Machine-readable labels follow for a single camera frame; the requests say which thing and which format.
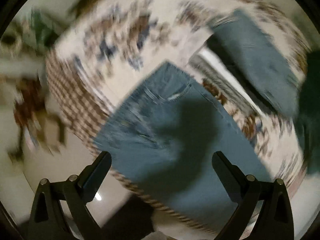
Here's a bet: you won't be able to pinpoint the blue denim jeans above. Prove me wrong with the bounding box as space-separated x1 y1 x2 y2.
94 62 271 231

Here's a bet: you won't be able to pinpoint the dark green plush blanket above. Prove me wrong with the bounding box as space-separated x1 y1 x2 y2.
295 50 320 174

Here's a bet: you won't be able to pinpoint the white board under jeans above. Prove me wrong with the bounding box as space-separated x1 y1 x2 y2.
189 46 264 115

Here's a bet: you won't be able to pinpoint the folded blue jeans stack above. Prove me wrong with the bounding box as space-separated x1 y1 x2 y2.
208 9 299 118

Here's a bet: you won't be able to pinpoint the floral bed blanket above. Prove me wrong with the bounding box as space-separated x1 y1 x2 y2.
46 0 310 233

